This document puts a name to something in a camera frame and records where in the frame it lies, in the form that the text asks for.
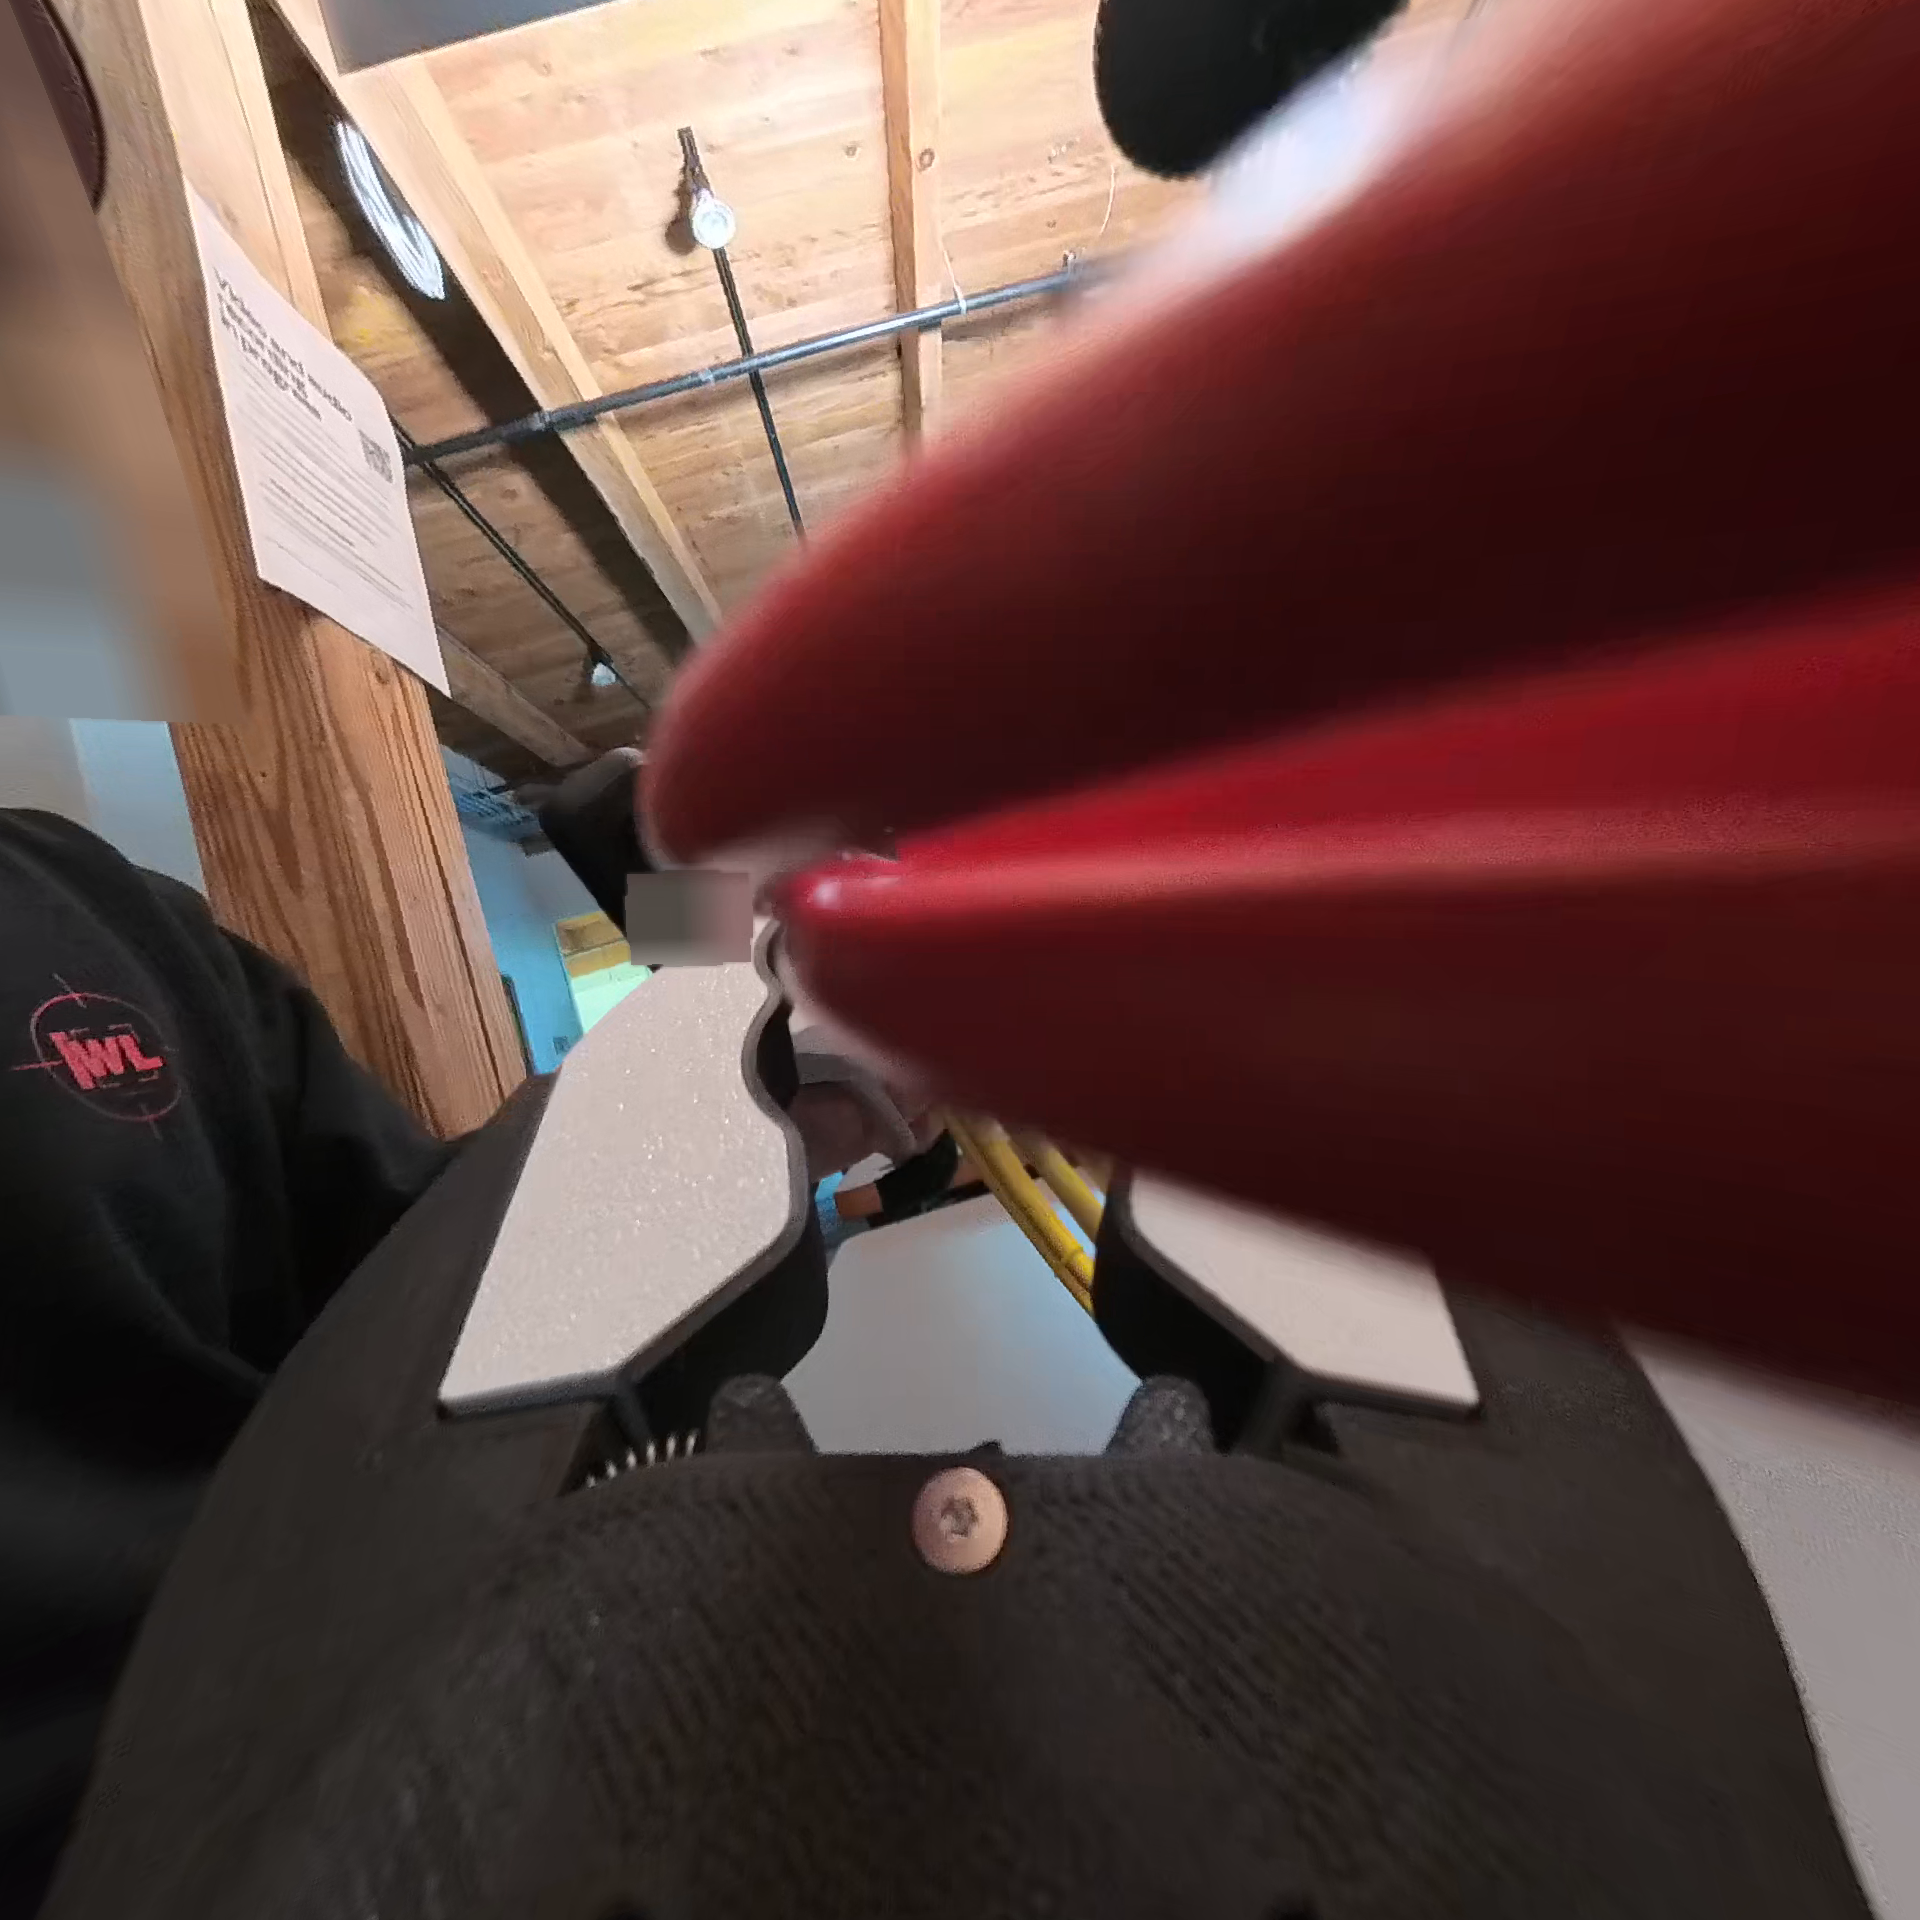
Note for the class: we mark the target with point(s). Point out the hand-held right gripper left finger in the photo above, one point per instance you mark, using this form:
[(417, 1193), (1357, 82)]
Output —
[(645, 1185)]

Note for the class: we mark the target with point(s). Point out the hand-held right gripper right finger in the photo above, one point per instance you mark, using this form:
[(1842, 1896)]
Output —
[(1305, 1319)]

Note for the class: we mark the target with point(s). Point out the person's black hoodie torso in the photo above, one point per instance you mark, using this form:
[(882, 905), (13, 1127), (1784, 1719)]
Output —
[(149, 1200)]

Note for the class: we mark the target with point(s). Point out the black ceiling pipe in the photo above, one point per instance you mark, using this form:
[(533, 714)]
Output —
[(721, 376)]

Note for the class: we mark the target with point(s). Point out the white paper notice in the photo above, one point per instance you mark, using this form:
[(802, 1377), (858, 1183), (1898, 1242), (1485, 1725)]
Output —
[(322, 434)]

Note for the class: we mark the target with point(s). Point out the black conduit with round sensor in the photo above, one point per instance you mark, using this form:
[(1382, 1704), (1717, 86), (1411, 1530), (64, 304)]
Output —
[(704, 222)]

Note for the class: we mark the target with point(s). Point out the round ceiling light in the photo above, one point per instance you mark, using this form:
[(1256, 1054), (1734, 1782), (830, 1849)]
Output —
[(390, 211)]

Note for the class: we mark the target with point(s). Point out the black rounded object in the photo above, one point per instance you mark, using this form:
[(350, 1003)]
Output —
[(1201, 75)]

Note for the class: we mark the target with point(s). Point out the wooden post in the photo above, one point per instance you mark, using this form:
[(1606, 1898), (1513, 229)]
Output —
[(346, 840)]

